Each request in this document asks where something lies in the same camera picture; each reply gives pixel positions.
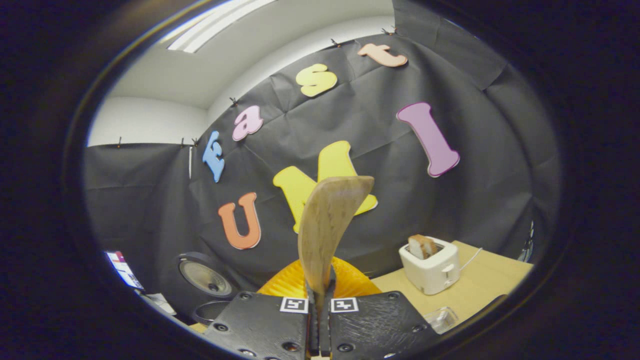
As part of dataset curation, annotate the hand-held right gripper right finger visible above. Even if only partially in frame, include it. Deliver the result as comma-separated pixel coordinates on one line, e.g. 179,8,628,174
327,256,441,360

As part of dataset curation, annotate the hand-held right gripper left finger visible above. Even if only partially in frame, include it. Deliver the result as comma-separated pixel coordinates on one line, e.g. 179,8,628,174
205,257,321,360

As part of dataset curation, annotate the wire chopstick holder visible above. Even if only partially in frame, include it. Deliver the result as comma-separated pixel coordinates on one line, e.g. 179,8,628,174
425,306,459,335

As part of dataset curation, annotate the dark grey rice cooker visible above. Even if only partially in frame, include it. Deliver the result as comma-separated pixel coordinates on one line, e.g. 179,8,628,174
175,251,242,327

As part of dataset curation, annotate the wooden spoon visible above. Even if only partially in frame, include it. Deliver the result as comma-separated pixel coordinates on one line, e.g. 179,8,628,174
298,175,375,301

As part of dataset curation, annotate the white toaster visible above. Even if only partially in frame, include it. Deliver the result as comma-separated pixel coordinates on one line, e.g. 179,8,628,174
398,239,461,296

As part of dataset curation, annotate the toasted bread slice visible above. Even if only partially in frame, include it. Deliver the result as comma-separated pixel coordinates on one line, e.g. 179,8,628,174
407,234,440,260

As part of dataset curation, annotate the white side table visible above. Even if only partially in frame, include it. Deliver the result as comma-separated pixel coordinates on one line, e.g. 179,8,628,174
142,292,178,317

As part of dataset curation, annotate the computer monitor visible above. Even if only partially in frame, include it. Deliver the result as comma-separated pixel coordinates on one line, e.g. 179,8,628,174
105,251,146,292

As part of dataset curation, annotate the black backdrop cloth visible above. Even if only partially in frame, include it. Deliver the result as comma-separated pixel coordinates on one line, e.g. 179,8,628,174
82,0,563,311

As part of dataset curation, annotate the ceiling light panel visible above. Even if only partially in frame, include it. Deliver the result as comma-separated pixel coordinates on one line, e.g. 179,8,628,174
166,0,278,54

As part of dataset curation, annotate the white toaster cable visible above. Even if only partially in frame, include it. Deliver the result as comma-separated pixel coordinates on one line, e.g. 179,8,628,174
459,247,484,273

